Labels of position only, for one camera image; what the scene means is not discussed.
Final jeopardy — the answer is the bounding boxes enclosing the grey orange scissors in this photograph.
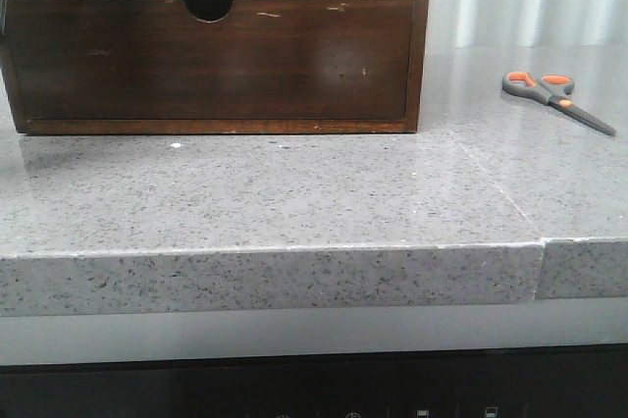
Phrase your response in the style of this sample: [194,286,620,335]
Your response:
[501,72,616,136]

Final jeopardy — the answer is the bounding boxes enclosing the dark wooden drawer cabinet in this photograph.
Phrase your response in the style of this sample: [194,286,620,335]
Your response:
[1,0,429,135]

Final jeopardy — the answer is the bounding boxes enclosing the lower wooden drawer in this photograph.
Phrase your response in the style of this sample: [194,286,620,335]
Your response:
[6,0,412,120]

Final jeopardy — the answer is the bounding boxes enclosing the black appliance control panel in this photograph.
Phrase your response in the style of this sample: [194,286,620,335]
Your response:
[1,344,627,417]

